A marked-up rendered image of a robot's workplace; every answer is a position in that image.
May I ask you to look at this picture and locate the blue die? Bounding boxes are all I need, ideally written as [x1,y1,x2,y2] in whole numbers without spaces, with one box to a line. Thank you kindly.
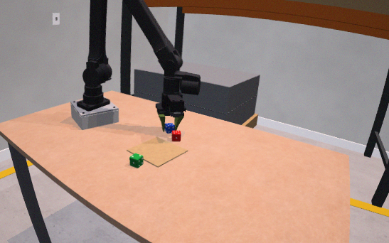
[165,123,175,134]

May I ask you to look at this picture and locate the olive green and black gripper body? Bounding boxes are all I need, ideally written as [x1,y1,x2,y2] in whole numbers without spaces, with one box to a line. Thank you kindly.
[155,91,186,116]

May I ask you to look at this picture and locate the tan flat mat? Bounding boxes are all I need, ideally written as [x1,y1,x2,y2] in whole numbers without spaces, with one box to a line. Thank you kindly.
[127,137,188,167]

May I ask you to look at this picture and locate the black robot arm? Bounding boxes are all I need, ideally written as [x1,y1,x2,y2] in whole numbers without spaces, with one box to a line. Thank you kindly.
[77,0,201,117]

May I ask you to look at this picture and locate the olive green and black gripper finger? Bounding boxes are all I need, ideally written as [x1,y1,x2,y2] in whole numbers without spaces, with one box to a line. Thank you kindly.
[174,115,184,131]
[159,114,165,132]

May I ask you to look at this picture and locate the red die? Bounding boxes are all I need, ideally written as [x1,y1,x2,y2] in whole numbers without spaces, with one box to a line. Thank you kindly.
[171,131,181,141]

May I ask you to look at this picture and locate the green die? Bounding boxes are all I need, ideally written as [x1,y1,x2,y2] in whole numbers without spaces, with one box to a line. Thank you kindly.
[129,153,144,168]

